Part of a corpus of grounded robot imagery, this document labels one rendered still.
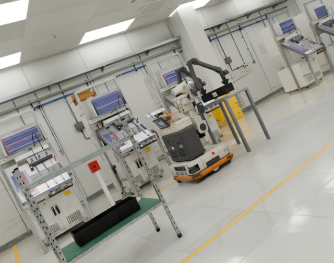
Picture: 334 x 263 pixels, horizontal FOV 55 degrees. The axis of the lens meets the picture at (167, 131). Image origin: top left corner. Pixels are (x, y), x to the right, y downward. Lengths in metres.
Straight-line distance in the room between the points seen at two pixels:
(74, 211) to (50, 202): 0.37
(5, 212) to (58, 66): 2.97
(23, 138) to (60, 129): 1.74
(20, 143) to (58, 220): 1.25
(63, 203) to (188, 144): 2.07
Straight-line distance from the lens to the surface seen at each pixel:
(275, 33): 8.32
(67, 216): 5.00
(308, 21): 9.61
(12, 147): 5.08
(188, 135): 4.05
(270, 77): 9.90
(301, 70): 8.26
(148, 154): 5.39
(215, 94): 4.65
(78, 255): 2.54
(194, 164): 4.00
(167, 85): 5.97
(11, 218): 6.58
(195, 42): 7.93
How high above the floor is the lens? 1.03
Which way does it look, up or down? 4 degrees down
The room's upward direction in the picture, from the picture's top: 26 degrees counter-clockwise
